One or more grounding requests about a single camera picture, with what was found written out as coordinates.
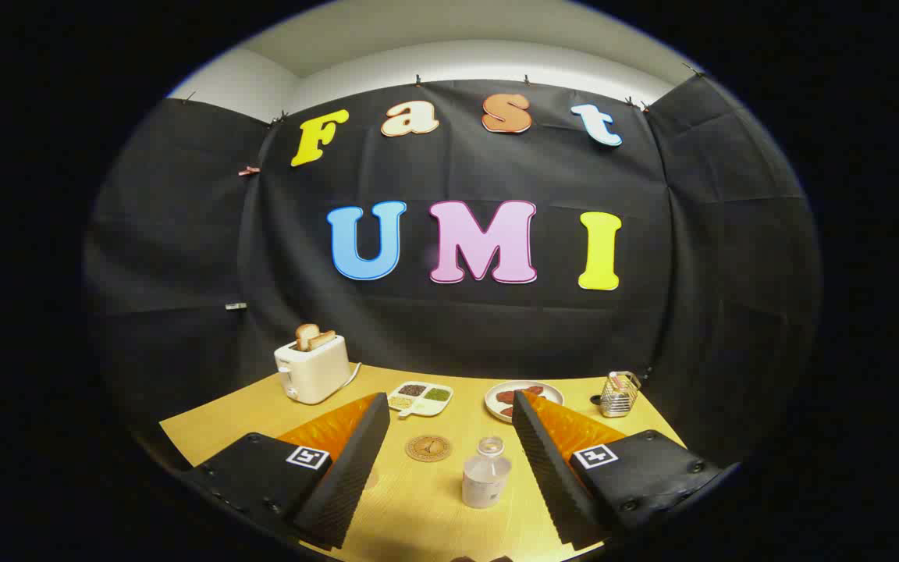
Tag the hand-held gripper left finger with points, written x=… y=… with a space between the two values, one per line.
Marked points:
x=344 y=484

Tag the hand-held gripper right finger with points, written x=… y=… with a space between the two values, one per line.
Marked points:
x=547 y=468

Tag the clear plastic juice bottle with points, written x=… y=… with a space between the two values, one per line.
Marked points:
x=485 y=482

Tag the round cork coaster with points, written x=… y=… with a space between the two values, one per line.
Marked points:
x=428 y=448

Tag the red meat piece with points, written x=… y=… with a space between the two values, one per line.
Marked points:
x=508 y=396
x=507 y=410

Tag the wooden table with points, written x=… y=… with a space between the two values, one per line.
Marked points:
x=418 y=507

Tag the white round plate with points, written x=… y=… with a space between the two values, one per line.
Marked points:
x=496 y=409

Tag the cream toaster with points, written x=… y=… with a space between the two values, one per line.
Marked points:
x=315 y=373

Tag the white divided seed dish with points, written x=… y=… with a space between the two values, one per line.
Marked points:
x=421 y=396

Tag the toast slice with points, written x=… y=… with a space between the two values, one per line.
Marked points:
x=323 y=339
x=306 y=334

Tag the black backdrop cloth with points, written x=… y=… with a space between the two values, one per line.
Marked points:
x=496 y=328

